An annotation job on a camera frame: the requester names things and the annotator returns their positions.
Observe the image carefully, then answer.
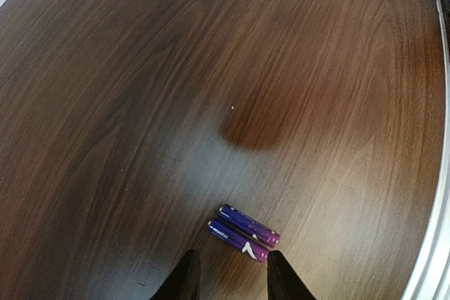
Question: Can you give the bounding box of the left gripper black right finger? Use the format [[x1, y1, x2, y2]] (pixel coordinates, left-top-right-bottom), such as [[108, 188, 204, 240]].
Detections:
[[267, 250, 315, 300]]

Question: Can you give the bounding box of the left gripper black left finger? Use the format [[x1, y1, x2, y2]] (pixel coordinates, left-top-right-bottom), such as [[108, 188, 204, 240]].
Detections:
[[150, 249, 201, 300]]

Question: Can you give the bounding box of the blue battery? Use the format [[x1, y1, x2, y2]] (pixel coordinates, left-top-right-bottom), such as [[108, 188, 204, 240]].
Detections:
[[219, 204, 281, 248], [207, 219, 269, 263]]

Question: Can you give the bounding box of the front aluminium rail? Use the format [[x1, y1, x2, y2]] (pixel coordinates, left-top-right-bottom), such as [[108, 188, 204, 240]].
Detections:
[[400, 0, 450, 300]]

